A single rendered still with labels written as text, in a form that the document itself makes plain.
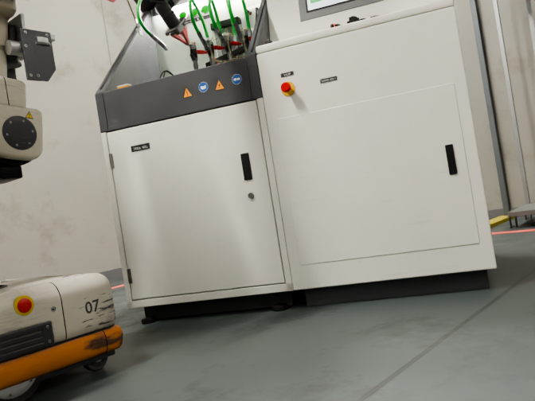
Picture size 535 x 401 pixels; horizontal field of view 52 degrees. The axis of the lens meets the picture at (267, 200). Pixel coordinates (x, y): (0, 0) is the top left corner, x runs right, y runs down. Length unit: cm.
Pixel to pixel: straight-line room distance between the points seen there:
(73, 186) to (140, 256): 236
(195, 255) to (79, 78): 291
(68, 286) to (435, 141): 124
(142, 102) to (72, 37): 271
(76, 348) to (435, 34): 148
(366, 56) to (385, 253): 69
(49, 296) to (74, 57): 346
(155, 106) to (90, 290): 87
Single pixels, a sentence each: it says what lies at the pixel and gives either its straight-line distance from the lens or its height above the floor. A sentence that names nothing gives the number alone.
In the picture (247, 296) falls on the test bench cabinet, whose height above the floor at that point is 6.
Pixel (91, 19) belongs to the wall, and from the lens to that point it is 508.
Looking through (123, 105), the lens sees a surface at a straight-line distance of 229.
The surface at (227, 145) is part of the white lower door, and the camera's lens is 208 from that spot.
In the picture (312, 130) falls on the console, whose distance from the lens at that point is 199.
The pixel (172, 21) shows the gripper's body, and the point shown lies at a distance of 240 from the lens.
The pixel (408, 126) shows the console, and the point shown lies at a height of 58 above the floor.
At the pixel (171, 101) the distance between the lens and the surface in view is 219.
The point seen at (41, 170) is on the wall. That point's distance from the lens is 445.
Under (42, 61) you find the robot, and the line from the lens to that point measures 190.
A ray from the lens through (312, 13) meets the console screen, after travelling 234.
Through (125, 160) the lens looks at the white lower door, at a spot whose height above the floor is 66.
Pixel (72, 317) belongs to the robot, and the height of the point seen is 18.
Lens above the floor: 39
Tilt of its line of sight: 1 degrees up
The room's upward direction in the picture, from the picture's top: 9 degrees counter-clockwise
